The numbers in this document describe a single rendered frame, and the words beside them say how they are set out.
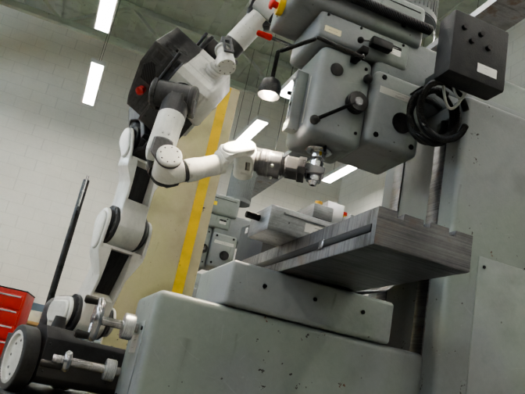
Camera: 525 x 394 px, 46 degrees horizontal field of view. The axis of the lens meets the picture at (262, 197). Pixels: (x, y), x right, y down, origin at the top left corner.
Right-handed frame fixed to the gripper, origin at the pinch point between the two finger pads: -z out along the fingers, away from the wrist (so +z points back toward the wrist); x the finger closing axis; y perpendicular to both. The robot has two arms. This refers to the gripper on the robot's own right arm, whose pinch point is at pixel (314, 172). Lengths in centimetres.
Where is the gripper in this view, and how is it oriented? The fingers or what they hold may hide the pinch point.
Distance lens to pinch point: 196.4
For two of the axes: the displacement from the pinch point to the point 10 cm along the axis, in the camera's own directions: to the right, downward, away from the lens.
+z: -9.8, -1.9, 1.0
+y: -2.1, 9.3, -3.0
